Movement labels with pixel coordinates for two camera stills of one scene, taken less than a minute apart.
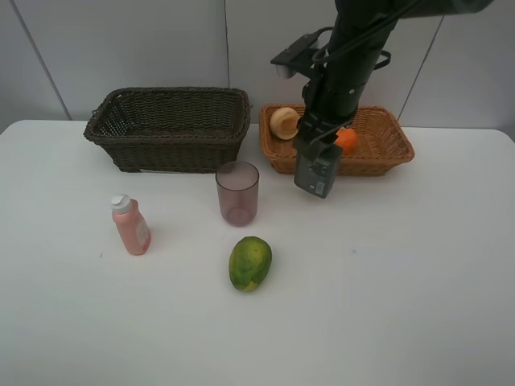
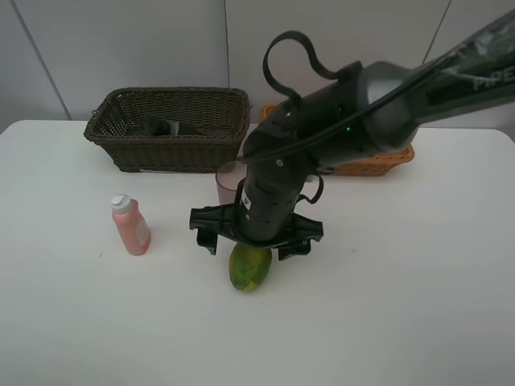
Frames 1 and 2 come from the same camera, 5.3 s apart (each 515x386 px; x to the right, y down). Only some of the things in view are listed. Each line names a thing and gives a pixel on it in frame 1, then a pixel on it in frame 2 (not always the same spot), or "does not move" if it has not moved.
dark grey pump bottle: [316, 177] -> [158, 126]
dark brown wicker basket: [171, 129] does not move
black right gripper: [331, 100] -> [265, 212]
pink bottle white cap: [133, 229] does not move
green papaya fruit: [249, 262] does not move
